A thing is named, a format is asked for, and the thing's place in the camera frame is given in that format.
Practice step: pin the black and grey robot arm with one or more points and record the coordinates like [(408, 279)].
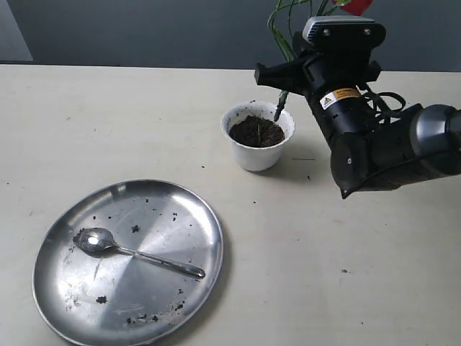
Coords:
[(373, 147)]

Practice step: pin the long-handled metal spoon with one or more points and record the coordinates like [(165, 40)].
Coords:
[(95, 240)]

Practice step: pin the white scalloped plastic pot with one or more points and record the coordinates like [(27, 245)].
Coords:
[(257, 159)]

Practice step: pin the artificial red flower stem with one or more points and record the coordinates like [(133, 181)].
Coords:
[(286, 46)]

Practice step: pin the round stainless steel plate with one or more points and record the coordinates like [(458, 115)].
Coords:
[(114, 298)]

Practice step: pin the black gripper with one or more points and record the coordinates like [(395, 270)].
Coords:
[(330, 70)]

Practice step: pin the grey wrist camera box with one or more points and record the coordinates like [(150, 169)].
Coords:
[(329, 34)]

